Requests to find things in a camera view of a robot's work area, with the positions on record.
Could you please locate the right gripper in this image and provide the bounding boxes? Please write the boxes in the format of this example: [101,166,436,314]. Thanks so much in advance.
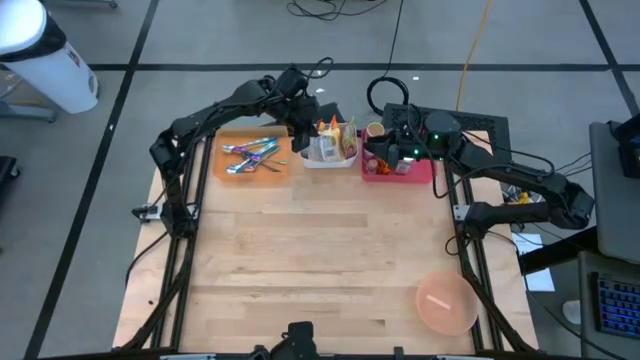
[363,128,429,170]

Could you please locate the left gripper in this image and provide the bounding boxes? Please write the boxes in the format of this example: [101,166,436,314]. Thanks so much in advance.
[285,93,322,155]

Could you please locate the teal plastic spoon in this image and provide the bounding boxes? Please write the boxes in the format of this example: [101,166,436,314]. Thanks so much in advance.
[247,141,281,162]

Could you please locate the red ramen packet green edge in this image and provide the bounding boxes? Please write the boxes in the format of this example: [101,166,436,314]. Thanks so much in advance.
[342,116,359,160]

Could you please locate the purple spoon blue handle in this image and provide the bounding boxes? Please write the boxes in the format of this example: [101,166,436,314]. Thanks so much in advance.
[242,152,290,166]

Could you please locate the silver spoon iridescent handle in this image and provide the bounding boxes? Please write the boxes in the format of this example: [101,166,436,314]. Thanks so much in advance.
[225,144,282,176]
[222,137,279,154]

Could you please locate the white plastic bin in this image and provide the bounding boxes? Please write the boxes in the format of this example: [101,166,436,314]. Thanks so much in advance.
[299,122,359,170]

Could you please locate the black angled panel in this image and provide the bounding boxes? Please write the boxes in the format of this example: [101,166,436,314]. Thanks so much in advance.
[319,102,347,126]

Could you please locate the pink plastic bin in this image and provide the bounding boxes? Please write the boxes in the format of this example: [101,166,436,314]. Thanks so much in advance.
[360,127,437,185]

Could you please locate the orange plastic bin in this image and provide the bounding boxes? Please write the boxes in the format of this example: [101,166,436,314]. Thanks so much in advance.
[213,125,294,186]

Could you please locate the pink translucent bowl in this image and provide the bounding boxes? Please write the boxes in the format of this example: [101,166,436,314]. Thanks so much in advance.
[414,270,480,337]

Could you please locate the black bulky device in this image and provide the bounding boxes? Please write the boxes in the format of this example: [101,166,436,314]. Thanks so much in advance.
[269,321,321,360]

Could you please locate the white paper sheet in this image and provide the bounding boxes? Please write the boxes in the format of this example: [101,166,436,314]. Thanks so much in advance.
[512,232,556,294]

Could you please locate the black desk device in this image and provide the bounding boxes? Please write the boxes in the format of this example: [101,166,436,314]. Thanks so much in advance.
[607,113,640,180]

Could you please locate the white computer mouse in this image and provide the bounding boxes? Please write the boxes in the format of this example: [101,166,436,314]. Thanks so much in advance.
[562,298,582,326]

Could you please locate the white trash can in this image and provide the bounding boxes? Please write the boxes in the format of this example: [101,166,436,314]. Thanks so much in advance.
[0,0,100,115]

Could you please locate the grey stand foot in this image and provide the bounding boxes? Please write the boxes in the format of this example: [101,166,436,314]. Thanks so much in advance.
[0,99,57,124]

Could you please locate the backlit keyboard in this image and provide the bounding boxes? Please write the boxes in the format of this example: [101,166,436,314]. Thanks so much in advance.
[593,271,640,342]

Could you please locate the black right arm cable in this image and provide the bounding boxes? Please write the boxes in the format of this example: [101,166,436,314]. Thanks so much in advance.
[430,149,501,200]

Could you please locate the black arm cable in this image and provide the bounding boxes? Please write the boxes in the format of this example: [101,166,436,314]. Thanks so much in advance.
[298,55,335,84]
[430,149,501,200]

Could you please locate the black cable with coil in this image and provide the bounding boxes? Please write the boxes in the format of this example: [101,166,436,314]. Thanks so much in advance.
[366,0,410,119]

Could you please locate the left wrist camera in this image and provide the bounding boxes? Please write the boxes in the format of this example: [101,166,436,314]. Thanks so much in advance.
[277,66,310,97]

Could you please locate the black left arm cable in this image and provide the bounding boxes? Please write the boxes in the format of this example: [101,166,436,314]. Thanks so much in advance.
[298,55,335,84]

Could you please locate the black floor cable loops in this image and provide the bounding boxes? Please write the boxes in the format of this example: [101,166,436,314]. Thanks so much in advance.
[287,0,396,27]

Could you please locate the yellow hanging cable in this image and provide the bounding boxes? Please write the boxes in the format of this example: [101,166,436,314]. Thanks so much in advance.
[455,0,495,112]

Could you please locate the white looped cable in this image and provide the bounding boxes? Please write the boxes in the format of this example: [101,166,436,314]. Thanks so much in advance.
[499,182,531,206]

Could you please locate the grey black base bracket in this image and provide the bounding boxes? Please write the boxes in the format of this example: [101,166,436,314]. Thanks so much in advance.
[131,203,164,224]

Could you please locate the black aluminium table frame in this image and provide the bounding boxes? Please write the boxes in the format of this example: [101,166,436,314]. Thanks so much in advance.
[119,112,539,351]

